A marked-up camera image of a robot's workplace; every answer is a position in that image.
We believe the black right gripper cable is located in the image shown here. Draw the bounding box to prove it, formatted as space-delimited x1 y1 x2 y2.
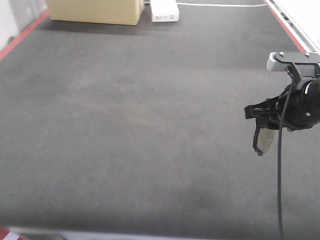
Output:
276 82 296 240

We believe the dark brake pad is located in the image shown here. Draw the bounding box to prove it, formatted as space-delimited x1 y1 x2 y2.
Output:
252 118 276 156

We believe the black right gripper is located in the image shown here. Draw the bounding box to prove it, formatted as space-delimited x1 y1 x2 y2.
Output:
244 79 320 131

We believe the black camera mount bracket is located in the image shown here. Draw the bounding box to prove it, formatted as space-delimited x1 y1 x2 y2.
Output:
275 52 320 90

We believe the cardboard box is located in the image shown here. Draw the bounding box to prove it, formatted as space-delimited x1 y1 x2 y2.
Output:
46 0 145 26

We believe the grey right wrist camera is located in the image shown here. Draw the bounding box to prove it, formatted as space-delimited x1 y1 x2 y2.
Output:
266 52 292 72

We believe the white flat box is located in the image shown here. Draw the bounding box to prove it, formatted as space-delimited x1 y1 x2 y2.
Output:
150 0 180 23

